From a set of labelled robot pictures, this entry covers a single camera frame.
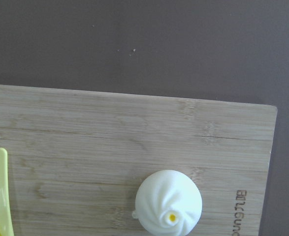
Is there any wooden cutting board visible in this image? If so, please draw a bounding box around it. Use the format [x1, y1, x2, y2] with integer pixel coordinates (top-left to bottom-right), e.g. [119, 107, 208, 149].
[0, 85, 277, 236]

